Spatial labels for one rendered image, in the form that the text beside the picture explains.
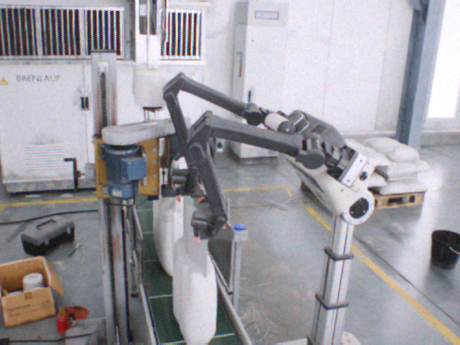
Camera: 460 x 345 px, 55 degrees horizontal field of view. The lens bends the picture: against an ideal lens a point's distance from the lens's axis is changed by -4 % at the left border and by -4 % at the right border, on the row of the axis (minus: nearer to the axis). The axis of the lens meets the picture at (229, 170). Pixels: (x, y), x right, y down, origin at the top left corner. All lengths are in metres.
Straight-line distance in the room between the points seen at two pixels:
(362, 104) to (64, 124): 4.64
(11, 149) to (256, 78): 3.11
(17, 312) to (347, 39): 5.84
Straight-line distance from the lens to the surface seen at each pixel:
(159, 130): 2.22
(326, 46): 7.12
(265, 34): 6.06
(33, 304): 3.25
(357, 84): 7.48
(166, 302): 2.70
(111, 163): 2.16
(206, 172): 1.57
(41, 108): 5.07
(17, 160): 5.24
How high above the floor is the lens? 1.93
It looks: 19 degrees down
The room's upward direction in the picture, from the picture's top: 3 degrees clockwise
